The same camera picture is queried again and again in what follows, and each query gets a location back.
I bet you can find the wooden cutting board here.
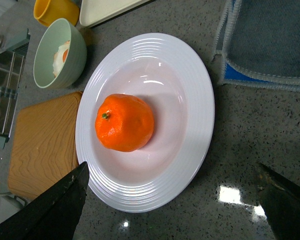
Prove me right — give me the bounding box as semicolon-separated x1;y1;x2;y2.
7;91;83;200

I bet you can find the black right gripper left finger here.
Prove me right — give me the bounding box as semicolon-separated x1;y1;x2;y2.
0;162;90;240

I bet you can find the fake fried egg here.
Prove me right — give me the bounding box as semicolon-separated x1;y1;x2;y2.
52;40;70;77

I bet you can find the white ridged plate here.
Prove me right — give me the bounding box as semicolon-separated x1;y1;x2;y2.
75;33;215;213

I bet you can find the light green bowl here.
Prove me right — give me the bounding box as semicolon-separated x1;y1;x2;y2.
33;18;87;89

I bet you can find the yellow enamel mug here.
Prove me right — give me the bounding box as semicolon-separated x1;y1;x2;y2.
33;0;80;27

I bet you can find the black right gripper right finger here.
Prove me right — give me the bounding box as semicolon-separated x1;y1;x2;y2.
255;162;300;240

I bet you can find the cream bear tray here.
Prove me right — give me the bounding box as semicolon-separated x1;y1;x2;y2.
79;0;148;27

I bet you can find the orange mandarin fruit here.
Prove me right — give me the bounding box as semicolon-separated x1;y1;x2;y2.
94;93;155;152

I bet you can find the grey green sink drying rack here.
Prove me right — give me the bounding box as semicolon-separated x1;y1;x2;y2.
0;29;31;149

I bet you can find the blue grey dish cloth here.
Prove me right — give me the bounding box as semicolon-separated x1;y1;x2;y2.
213;0;300;92

